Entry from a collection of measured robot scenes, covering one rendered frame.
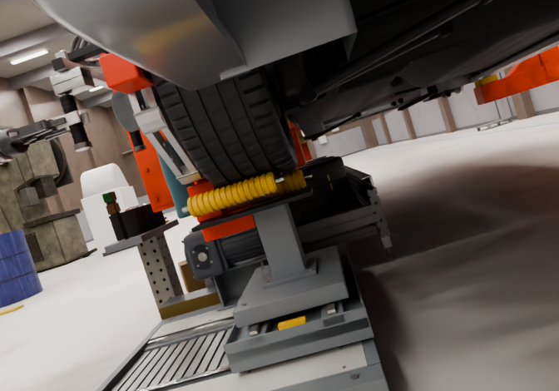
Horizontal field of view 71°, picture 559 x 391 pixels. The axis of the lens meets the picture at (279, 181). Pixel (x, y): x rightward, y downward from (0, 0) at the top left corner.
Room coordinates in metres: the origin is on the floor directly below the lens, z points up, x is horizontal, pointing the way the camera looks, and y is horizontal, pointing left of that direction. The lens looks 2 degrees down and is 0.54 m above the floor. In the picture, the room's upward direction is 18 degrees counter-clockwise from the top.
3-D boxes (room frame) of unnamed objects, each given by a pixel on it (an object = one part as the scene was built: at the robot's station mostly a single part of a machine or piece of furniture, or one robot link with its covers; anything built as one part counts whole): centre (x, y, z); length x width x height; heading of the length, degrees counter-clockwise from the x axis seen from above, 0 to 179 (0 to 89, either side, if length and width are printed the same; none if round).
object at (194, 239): (1.52, 0.21, 0.26); 0.42 x 0.18 x 0.35; 84
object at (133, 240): (1.84, 0.67, 0.44); 0.43 x 0.17 x 0.03; 174
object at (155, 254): (1.87, 0.67, 0.21); 0.10 x 0.10 x 0.42; 84
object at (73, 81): (1.06, 0.44, 0.93); 0.09 x 0.05 x 0.05; 84
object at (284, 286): (1.19, 0.05, 0.32); 0.40 x 0.30 x 0.28; 174
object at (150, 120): (1.21, 0.22, 0.85); 0.54 x 0.07 x 0.54; 174
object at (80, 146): (1.06, 0.47, 0.83); 0.04 x 0.04 x 0.16
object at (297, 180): (1.19, 0.05, 0.49); 0.29 x 0.06 x 0.06; 84
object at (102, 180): (7.03, 2.96, 0.75); 0.77 x 0.71 x 1.50; 179
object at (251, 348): (1.19, 0.05, 0.13); 0.50 x 0.36 x 0.10; 174
